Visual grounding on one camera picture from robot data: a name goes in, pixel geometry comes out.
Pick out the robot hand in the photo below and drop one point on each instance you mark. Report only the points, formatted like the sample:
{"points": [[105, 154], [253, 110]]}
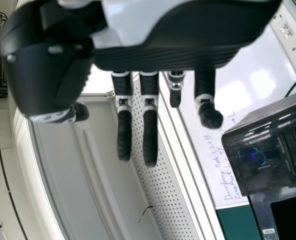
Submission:
{"points": [[163, 32]]}

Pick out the black oven with glass door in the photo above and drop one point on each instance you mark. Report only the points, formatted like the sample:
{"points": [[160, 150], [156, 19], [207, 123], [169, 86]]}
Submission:
{"points": [[263, 160]]}

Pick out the whiteboard with blue writing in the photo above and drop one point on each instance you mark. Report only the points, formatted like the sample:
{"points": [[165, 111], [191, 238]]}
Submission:
{"points": [[250, 82]]}

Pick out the white socket strip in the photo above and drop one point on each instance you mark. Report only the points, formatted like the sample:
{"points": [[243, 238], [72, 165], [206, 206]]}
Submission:
{"points": [[291, 40]]}

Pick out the white perforated panel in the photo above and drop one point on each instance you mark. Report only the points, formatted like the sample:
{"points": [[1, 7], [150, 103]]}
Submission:
{"points": [[168, 190]]}

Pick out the aluminium frame rail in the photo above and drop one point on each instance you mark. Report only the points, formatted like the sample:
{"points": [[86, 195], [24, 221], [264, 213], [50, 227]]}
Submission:
{"points": [[188, 162]]}

